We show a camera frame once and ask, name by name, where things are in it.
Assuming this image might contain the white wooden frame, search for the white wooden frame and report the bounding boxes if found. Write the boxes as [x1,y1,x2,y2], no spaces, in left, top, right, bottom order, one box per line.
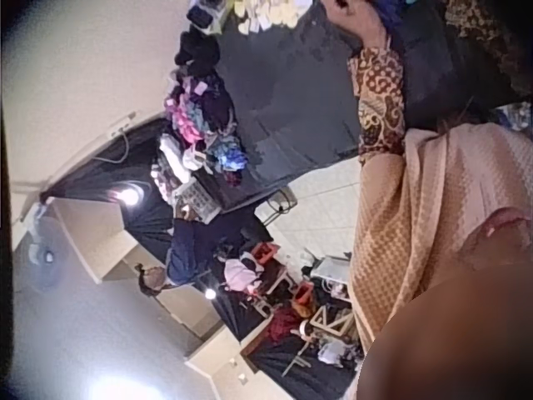
[310,307,356,339]

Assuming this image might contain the white power strip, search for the white power strip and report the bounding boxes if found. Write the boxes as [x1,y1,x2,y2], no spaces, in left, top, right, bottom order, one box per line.
[107,111,138,139]

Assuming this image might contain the person's left hand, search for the person's left hand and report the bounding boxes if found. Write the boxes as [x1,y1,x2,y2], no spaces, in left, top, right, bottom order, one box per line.
[322,0,391,54]

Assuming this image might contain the dark red cloth heap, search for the dark red cloth heap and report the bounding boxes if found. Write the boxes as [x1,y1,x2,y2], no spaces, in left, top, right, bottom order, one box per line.
[266,312,305,343]

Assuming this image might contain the metal frame stool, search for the metal frame stool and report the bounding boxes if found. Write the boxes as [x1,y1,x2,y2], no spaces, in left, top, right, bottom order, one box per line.
[265,186,299,226]

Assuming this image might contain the heap of mixed clothes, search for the heap of mixed clothes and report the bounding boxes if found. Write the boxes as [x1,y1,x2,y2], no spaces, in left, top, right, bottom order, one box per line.
[160,28,251,188]

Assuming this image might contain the white storage crate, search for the white storage crate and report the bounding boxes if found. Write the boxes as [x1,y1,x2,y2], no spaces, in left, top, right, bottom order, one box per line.
[311,253,353,302]

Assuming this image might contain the red basket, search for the red basket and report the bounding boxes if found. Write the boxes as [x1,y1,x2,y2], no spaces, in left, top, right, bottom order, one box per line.
[248,241,281,270]
[290,282,316,320]

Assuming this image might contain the white cable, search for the white cable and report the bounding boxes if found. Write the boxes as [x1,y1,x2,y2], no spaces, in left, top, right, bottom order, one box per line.
[92,129,131,164]

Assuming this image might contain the blue cloth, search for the blue cloth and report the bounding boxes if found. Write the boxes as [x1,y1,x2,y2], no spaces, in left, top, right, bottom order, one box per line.
[372,0,413,27]

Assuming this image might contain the white basket with dark items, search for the white basket with dark items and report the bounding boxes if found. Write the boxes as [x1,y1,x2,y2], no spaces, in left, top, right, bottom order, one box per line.
[185,0,228,37]

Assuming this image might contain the white lattice basket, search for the white lattice basket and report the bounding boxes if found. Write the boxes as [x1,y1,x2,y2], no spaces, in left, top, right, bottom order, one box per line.
[173,182,220,223]

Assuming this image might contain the bright lamp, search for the bright lamp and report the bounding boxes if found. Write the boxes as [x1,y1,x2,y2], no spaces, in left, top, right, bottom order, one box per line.
[107,182,145,210]

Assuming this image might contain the pink cloth heap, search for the pink cloth heap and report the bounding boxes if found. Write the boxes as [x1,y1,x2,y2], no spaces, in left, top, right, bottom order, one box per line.
[222,257,264,293]

